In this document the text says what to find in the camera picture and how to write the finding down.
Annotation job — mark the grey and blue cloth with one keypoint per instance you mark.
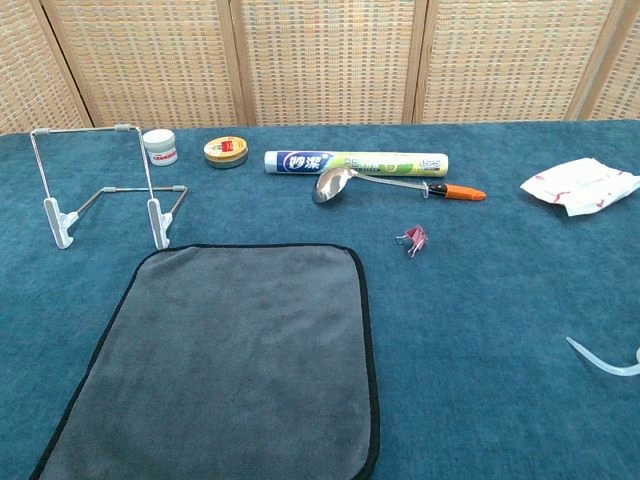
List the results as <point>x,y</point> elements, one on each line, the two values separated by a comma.
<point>225,360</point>

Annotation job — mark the cling film roll box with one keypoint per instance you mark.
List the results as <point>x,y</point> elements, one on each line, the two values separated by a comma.
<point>350,164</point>

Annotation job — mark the pink binder clip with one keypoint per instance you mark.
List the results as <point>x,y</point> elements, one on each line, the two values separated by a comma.
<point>415,235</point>

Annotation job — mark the round yellow tin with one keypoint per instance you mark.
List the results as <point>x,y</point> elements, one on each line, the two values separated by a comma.
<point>226,152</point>

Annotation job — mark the teal table cloth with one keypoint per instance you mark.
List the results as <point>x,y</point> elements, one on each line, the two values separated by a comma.
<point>475,300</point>

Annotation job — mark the wicker folding screen panel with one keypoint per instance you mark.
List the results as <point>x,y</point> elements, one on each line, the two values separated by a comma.
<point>510,60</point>
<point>625,75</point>
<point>150,65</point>
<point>325,60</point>
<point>30,75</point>

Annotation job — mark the small white jar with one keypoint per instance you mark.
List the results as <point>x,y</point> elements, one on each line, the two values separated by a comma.
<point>160,147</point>

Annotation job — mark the white packet red print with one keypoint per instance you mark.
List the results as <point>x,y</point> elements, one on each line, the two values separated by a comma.
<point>580,187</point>

